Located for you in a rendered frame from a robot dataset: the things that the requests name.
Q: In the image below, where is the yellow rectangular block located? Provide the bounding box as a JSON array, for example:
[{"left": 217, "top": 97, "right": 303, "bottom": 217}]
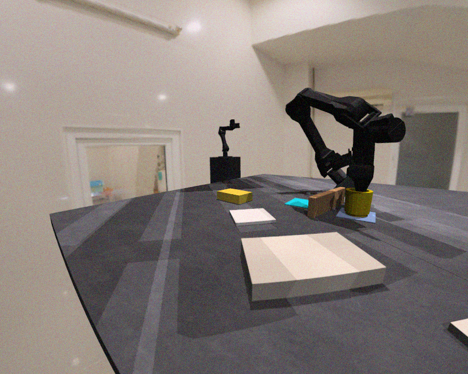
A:
[{"left": 217, "top": 189, "right": 253, "bottom": 204}]

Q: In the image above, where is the cream flat square slab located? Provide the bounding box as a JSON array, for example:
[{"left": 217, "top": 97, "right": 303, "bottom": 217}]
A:
[{"left": 447, "top": 319, "right": 468, "bottom": 347}]

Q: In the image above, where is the beige flat square block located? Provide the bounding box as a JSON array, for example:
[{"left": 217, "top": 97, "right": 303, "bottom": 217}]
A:
[{"left": 241, "top": 232, "right": 387, "bottom": 301}]

